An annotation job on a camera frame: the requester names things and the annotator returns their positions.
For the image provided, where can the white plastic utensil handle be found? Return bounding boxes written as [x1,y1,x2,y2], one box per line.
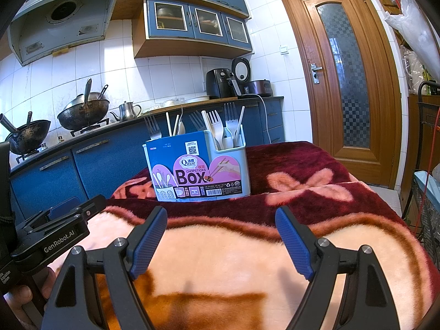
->
[234,106,245,147]

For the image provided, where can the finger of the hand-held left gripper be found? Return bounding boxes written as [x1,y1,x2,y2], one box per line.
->
[47,195,106,226]

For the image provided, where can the blue lower cabinets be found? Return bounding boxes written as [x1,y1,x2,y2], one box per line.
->
[10,96,284,210]

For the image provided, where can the red and pink printed blanket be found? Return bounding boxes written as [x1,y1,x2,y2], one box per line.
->
[45,141,434,330]

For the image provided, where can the small dark wok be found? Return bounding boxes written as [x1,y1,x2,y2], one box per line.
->
[0,112,51,155]

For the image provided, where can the gas stove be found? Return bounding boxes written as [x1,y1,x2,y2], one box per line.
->
[15,117,111,164]

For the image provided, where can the metal door handle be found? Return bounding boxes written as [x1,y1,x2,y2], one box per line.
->
[310,64,324,85]

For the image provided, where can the white plastic spoon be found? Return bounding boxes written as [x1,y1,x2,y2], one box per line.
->
[173,106,186,137]

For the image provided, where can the white plastic fork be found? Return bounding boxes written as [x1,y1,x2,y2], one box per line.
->
[208,110,222,139]

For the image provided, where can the dark rice cooker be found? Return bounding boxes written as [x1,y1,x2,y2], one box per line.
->
[231,57,274,97]

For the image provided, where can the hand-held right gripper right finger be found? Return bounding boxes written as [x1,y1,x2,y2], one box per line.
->
[275,206,401,330]

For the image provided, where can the blue glass-door wall cabinet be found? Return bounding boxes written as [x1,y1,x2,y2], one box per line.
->
[132,0,254,59]

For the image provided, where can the large steel wok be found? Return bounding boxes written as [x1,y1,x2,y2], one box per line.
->
[57,78,111,131]

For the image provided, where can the light blue utensil holder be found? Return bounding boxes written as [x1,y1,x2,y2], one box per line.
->
[142,130,249,203]

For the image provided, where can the person's left hand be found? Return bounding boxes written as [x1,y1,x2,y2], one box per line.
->
[4,267,58,330]

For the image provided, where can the white plastic bag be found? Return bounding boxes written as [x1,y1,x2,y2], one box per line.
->
[384,0,440,79]

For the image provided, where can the metal fork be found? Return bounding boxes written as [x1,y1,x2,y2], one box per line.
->
[189,111,207,132]
[144,115,162,140]
[222,102,239,148]

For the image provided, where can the wooden side cabinet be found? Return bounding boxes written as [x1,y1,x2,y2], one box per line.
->
[400,94,440,221]

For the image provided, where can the black wire basket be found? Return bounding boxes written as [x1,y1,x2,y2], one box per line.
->
[411,169,440,253]

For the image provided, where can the metal kettle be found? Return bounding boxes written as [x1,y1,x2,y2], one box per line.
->
[109,101,142,122]

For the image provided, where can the grey range hood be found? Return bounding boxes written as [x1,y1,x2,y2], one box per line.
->
[7,0,121,66]

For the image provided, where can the white power cable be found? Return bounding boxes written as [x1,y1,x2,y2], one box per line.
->
[246,93,273,144]

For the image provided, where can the black air fryer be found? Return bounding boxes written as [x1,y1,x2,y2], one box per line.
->
[205,68,238,100]

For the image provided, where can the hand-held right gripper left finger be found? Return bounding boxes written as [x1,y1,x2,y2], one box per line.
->
[41,206,169,330]

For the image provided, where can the wooden door with glass pane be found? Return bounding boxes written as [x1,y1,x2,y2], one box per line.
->
[278,0,403,189]

